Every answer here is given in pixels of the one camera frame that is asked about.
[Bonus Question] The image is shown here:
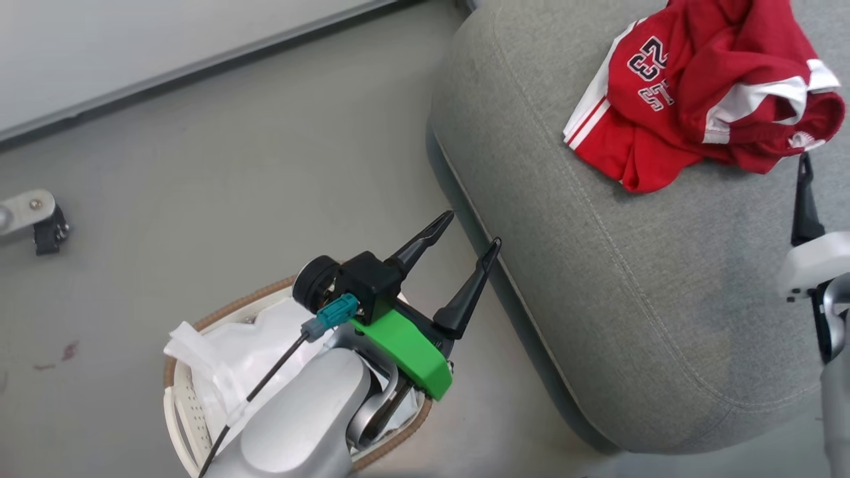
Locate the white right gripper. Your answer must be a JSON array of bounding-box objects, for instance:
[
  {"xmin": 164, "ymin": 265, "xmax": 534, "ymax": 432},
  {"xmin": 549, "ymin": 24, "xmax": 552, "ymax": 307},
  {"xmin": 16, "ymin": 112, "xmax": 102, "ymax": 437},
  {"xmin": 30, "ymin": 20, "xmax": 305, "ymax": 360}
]
[{"xmin": 776, "ymin": 152, "xmax": 850, "ymax": 303}]

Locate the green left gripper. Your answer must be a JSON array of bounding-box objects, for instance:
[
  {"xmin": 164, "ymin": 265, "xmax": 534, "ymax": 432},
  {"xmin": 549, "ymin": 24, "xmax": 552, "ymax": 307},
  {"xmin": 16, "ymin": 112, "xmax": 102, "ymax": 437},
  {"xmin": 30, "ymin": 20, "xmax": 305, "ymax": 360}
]
[{"xmin": 350, "ymin": 210, "xmax": 503, "ymax": 402}]

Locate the white wicker-rimmed laundry basket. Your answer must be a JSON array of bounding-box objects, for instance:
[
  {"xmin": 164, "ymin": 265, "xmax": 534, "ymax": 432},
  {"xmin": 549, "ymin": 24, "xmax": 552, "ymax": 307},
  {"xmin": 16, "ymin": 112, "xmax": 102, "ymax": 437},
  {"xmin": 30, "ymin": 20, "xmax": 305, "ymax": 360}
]
[{"xmin": 162, "ymin": 275, "xmax": 434, "ymax": 476}]

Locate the grey partition bottom rail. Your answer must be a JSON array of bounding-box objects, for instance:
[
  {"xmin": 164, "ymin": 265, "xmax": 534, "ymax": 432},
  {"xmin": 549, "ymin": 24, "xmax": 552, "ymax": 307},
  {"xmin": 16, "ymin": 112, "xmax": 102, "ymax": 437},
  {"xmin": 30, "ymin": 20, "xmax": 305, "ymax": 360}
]
[{"xmin": 0, "ymin": 0, "xmax": 426, "ymax": 145}]

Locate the white cloth in basket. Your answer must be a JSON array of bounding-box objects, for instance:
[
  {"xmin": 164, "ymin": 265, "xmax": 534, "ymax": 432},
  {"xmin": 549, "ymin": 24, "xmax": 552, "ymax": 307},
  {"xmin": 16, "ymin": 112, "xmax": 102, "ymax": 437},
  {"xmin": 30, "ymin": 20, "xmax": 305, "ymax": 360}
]
[{"xmin": 164, "ymin": 298, "xmax": 426, "ymax": 440}]

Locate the left cable with teal plug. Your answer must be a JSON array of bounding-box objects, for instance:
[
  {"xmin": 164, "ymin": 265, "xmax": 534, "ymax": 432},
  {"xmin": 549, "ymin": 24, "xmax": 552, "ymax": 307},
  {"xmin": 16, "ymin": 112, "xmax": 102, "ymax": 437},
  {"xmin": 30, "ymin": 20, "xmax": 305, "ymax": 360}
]
[{"xmin": 198, "ymin": 293, "xmax": 360, "ymax": 478}]

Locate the black caster wheel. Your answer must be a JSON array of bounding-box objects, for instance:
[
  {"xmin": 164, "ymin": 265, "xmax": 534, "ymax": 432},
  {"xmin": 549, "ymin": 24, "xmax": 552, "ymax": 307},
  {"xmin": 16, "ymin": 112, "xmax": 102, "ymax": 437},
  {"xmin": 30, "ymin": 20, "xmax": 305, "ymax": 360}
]
[{"xmin": 33, "ymin": 205, "xmax": 71, "ymax": 257}]

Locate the grey fabric sofa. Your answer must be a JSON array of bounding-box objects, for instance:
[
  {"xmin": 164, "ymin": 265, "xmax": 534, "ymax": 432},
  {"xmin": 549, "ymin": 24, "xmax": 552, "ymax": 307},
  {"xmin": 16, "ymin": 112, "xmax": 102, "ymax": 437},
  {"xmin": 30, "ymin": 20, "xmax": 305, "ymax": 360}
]
[{"xmin": 427, "ymin": 0, "xmax": 850, "ymax": 455}]

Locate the red sports jersey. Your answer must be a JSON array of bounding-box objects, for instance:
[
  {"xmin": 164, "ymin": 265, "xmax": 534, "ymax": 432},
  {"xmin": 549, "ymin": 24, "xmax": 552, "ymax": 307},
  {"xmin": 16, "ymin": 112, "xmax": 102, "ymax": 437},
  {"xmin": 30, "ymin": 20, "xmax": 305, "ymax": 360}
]
[{"xmin": 562, "ymin": 0, "xmax": 846, "ymax": 194}]

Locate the grey partition foot bracket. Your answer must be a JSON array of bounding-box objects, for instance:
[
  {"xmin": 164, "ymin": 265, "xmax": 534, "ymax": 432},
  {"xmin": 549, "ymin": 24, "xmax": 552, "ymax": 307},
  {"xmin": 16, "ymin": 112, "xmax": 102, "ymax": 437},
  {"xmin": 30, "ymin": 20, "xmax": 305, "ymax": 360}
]
[{"xmin": 0, "ymin": 189, "xmax": 58, "ymax": 244}]

